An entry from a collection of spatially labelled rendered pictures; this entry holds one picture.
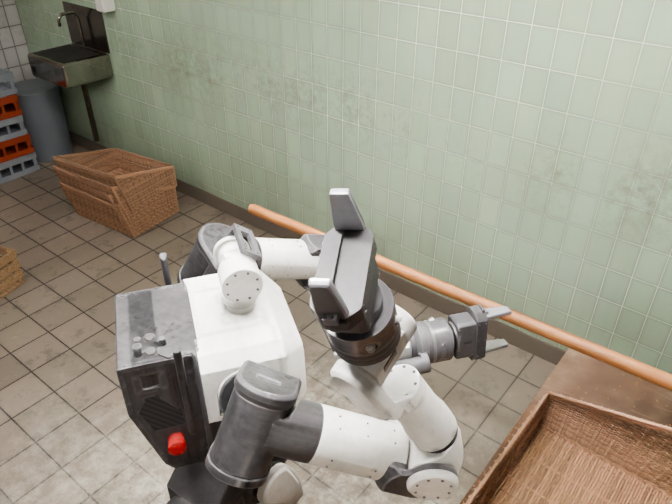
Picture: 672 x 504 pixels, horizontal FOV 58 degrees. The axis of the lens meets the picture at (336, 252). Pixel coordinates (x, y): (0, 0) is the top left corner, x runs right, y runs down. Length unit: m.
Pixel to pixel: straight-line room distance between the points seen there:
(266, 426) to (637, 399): 1.54
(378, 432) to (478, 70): 1.94
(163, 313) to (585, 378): 1.53
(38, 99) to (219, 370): 4.26
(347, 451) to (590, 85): 1.87
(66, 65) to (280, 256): 3.34
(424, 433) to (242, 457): 0.26
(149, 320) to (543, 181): 1.95
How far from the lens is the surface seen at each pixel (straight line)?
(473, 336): 1.27
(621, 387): 2.24
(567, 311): 2.93
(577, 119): 2.55
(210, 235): 1.22
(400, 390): 0.85
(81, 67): 4.51
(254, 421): 0.89
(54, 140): 5.23
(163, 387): 1.03
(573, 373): 2.23
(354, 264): 0.63
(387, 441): 0.96
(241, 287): 0.97
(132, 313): 1.10
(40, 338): 3.41
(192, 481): 1.27
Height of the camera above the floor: 2.06
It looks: 34 degrees down
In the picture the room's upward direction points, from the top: straight up
